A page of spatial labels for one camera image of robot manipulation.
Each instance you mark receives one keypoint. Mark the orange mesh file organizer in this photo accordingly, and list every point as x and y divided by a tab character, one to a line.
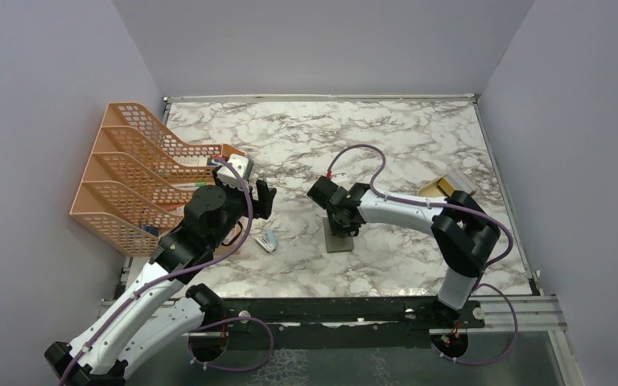
138	177

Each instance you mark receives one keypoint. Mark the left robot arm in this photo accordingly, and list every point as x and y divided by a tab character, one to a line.
161	303

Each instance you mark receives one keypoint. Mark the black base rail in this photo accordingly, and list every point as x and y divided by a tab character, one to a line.
255	324

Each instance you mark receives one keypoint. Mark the small blue white clip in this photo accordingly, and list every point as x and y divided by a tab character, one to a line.
268	241

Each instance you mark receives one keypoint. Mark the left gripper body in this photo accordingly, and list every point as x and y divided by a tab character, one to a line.
236	203

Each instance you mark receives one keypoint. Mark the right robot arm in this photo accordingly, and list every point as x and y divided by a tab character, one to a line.
463	232

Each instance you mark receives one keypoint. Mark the yellow oval card tray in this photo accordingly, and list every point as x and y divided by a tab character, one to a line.
442	187

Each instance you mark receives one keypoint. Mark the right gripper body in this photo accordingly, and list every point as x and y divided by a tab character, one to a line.
331	214

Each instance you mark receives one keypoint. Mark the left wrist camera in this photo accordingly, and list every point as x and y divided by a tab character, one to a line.
242	165

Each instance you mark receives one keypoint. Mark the grey card holder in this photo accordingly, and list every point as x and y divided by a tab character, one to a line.
336	244

